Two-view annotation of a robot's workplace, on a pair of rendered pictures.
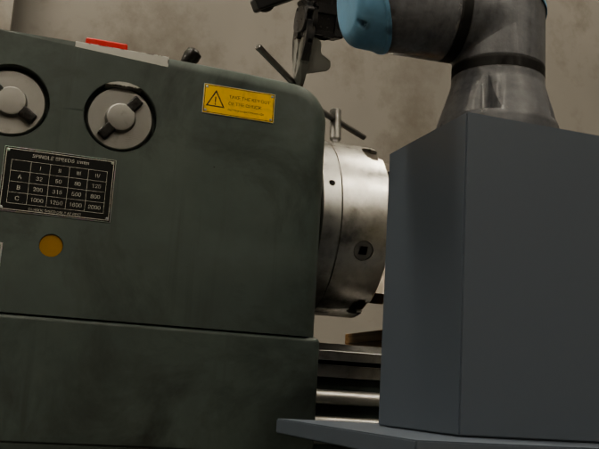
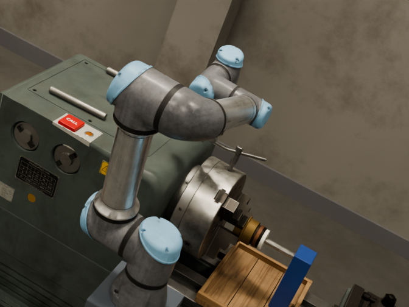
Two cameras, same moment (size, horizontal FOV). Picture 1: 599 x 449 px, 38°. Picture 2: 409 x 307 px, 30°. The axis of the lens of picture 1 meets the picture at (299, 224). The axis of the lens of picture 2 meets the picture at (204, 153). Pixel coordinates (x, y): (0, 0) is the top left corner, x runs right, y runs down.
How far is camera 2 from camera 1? 197 cm
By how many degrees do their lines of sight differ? 50
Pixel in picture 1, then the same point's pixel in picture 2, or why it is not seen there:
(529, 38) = (143, 276)
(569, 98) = not seen: outside the picture
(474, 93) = (117, 281)
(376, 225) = (195, 238)
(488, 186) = not seen: outside the picture
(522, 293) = not seen: outside the picture
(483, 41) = (128, 264)
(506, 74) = (128, 284)
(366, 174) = (202, 211)
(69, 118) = (45, 153)
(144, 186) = (69, 192)
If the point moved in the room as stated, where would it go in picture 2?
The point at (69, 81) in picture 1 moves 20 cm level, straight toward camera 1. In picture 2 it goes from (47, 137) to (5, 162)
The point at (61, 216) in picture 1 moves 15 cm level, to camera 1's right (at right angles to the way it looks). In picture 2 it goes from (36, 189) to (66, 217)
